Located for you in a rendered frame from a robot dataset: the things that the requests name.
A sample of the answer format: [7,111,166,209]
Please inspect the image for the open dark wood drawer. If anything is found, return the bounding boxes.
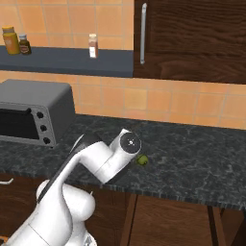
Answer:
[119,192,226,246]

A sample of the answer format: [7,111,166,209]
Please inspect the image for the dark wood drawer front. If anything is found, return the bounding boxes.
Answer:
[0,172,49,238]

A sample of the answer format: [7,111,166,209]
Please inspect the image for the small green round fruit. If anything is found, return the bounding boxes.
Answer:
[135,154,150,167]

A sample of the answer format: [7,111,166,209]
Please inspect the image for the white and brown spice bottle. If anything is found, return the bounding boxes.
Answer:
[87,33,99,60]

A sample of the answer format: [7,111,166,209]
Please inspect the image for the grey toaster oven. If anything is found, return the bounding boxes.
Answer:
[0,79,77,149]

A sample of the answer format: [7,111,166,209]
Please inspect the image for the dark brown jar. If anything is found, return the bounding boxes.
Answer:
[17,33,33,56]

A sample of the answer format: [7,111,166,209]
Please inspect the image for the yellow jar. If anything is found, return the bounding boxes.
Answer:
[1,25,21,56]

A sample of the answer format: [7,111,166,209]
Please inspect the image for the dark grey wall shelf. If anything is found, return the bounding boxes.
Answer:
[0,45,135,79]

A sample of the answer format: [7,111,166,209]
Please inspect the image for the silver cupboard door handle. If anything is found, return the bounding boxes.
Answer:
[139,2,148,65]

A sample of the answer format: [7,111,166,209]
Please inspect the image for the dark wood wall cupboard door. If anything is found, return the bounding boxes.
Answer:
[133,0,246,86]

